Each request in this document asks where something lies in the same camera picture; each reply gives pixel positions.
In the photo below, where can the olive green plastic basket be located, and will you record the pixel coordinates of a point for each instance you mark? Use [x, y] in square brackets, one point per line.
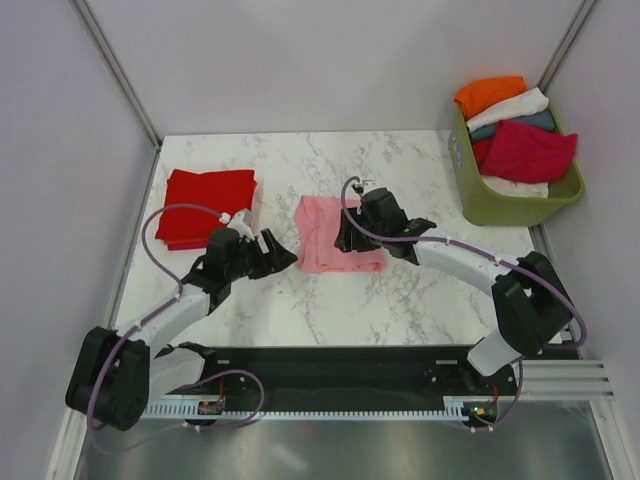
[483, 206]

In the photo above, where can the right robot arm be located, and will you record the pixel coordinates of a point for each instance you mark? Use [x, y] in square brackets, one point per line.
[530, 302]

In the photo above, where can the crimson t-shirt in basket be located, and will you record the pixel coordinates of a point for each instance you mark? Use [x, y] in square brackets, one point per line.
[528, 154]

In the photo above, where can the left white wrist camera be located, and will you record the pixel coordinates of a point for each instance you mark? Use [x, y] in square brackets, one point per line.
[240, 222]

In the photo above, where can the white slotted cable duct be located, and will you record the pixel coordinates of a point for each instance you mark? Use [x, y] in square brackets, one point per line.
[196, 409]

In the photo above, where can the folded red t-shirt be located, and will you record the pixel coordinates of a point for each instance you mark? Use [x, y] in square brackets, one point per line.
[223, 191]

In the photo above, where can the aluminium frame post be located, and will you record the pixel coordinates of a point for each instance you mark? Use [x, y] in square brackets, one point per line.
[567, 41]
[99, 39]

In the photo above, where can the white cloth basket bottom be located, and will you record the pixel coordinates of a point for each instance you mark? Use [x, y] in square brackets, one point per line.
[516, 189]

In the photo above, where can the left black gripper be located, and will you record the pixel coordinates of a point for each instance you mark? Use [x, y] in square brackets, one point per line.
[281, 259]

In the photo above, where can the orange t-shirt in basket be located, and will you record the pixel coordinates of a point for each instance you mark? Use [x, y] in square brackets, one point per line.
[479, 95]

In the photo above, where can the left aluminium frame post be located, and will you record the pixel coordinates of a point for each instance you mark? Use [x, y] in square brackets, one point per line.
[99, 39]

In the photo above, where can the white t-shirt in basket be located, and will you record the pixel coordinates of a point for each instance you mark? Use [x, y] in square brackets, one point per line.
[528, 103]

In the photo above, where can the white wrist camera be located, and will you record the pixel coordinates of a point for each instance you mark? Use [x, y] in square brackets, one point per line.
[362, 187]
[240, 222]

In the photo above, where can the right aluminium frame post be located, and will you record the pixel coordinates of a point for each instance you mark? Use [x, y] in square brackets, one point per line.
[567, 41]

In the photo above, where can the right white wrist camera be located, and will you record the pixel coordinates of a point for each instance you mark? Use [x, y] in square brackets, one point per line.
[362, 187]

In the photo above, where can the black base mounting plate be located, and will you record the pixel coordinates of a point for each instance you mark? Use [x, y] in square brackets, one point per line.
[345, 378]

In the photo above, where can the pink t-shirt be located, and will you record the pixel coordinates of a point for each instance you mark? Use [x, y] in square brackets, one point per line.
[318, 221]

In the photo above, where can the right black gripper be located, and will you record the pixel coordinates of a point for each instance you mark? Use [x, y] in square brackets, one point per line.
[342, 241]

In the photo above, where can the red t-shirt in basket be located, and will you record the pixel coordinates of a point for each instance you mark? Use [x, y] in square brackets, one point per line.
[481, 150]

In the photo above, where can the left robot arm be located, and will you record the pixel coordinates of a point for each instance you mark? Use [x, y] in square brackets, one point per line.
[117, 372]

